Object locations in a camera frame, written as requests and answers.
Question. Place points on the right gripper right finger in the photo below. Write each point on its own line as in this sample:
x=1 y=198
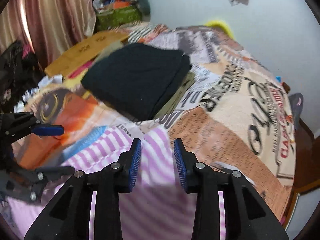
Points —
x=227 y=204

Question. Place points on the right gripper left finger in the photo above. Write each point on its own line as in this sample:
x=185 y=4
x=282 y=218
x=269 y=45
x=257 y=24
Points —
x=67 y=215

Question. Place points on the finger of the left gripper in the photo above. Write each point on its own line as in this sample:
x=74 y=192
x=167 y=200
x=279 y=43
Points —
x=54 y=172
x=48 y=130

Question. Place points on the pink striped fleece pants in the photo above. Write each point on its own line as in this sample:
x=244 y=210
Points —
x=157 y=208

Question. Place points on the wooden lap desk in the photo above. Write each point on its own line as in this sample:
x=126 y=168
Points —
x=83 y=52

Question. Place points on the black folded garment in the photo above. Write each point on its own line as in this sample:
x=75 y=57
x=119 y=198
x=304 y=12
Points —
x=138 y=79

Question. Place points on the printed newspaper pattern bedspread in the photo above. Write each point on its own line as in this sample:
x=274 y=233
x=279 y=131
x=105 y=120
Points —
x=244 y=119

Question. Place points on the pink gold striped curtain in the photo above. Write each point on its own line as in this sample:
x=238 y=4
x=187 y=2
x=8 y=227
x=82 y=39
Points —
x=50 y=27

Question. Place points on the grey backpack on floor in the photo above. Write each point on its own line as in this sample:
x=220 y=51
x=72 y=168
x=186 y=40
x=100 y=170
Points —
x=296 y=102

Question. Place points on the green storage basket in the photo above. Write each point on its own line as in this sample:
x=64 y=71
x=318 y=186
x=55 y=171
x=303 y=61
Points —
x=116 y=17

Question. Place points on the olive folded garment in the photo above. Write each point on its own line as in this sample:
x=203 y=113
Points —
x=172 y=103

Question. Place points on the yellow foam headboard arch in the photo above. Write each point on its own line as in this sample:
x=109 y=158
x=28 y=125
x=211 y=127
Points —
x=218 y=24

